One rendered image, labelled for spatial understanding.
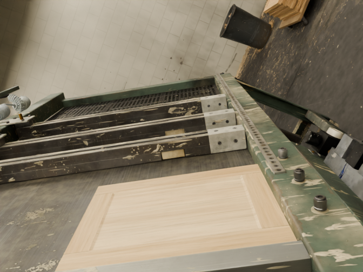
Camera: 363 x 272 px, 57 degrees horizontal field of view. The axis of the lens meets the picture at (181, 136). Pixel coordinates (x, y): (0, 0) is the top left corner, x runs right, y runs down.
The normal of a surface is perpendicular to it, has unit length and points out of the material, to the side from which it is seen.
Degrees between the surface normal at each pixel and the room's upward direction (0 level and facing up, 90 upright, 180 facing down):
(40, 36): 90
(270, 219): 59
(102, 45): 90
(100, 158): 90
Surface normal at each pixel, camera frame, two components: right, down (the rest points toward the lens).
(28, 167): 0.00, 0.33
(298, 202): -0.15, -0.94
